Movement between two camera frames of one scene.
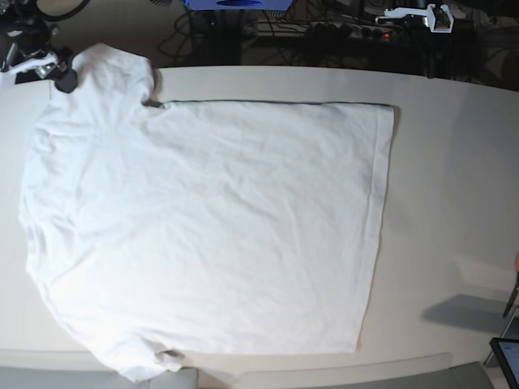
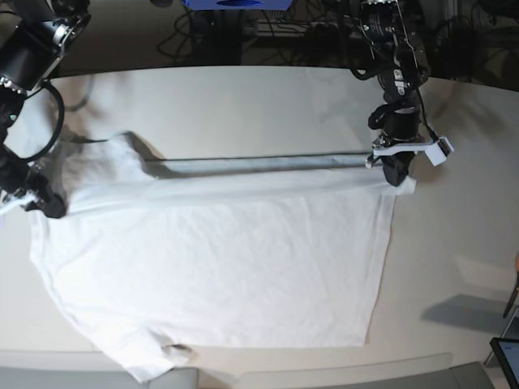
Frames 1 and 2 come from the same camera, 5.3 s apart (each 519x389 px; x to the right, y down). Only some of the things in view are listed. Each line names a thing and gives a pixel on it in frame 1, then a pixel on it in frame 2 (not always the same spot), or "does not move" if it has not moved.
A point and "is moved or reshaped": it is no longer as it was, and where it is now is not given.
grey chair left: [91, 378] does not move
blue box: [238, 5] does not move
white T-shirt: [160, 227] is moved or reshaped
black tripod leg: [512, 297] does not move
